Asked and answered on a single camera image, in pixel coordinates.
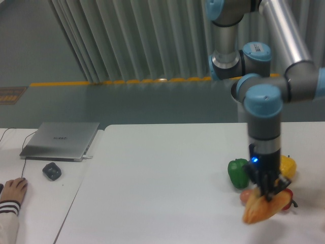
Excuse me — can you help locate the triangular orange bread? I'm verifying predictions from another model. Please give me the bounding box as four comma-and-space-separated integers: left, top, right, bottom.
242, 188, 290, 224

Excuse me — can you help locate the white laptop dongle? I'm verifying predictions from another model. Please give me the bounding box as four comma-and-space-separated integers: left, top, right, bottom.
82, 155, 93, 160

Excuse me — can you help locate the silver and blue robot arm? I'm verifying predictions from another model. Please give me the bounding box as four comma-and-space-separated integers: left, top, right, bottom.
205, 1, 324, 201

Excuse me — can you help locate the green bell pepper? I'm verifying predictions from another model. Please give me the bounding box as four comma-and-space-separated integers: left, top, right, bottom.
227, 159, 249, 189

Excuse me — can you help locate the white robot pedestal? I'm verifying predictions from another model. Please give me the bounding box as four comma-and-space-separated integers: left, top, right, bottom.
231, 77, 247, 123

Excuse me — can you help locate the grey pleated curtain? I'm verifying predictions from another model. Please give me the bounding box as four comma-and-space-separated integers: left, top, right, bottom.
47, 0, 325, 84

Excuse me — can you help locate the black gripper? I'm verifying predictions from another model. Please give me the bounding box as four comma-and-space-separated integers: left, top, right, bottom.
243, 143, 292, 202

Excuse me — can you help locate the white sleeve forearm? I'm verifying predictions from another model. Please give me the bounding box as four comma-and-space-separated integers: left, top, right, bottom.
1, 200, 20, 243

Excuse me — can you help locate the yellow bell pepper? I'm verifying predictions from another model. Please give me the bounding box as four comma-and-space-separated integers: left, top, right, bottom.
280, 155, 297, 180

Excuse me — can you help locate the silver closed laptop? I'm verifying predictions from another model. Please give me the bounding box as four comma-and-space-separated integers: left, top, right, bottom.
20, 122, 100, 162

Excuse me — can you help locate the person's hand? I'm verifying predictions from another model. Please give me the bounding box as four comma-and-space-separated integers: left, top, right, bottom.
1, 178, 28, 205

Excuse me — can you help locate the black laptop cable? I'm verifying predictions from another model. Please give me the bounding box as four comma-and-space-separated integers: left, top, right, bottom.
0, 128, 39, 142

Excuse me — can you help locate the brown egg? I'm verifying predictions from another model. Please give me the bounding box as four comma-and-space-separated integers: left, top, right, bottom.
240, 189, 253, 205

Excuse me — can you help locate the red bell pepper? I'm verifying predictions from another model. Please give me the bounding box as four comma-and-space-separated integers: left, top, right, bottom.
282, 188, 298, 211

